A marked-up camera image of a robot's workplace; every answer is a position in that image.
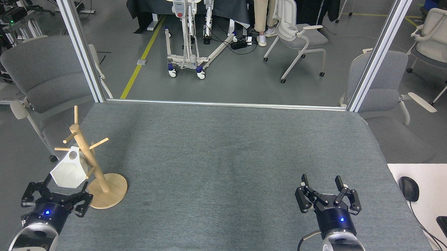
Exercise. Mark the dark cloth covered table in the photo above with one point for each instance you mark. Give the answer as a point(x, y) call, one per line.
point(149, 4)

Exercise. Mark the black equipment rack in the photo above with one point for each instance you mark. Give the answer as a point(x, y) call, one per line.
point(0, 21)

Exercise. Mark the silver table edge rail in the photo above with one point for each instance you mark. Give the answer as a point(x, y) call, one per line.
point(228, 104)

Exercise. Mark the black computer mouse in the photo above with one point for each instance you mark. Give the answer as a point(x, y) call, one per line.
point(409, 188)

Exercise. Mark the silver frame post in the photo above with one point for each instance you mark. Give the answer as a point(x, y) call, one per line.
point(79, 42)
point(378, 53)

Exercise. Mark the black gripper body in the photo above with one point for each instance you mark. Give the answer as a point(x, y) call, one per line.
point(47, 210)
point(335, 218)

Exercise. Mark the white mesh office chair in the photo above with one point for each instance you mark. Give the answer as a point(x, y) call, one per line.
point(442, 33)

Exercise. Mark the wooden cup storage rack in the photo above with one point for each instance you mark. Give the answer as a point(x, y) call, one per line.
point(109, 192)

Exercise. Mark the white faceted cup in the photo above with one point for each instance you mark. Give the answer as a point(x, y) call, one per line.
point(69, 172)

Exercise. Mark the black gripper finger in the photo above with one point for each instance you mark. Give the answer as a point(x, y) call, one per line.
point(351, 200)
point(83, 202)
point(304, 199)
point(31, 195)

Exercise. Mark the grey fabric office chair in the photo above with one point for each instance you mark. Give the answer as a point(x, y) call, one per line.
point(43, 71)
point(377, 86)

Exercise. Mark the white stand on wheels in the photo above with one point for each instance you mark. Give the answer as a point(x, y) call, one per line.
point(179, 5)

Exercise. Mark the black power strip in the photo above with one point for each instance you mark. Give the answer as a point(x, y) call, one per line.
point(239, 44)

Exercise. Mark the person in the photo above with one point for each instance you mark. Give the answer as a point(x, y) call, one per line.
point(260, 15)

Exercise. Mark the white chair with grey seat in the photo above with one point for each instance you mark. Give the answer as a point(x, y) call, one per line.
point(308, 37)

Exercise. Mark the white side desk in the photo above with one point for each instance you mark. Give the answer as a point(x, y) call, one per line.
point(437, 185)

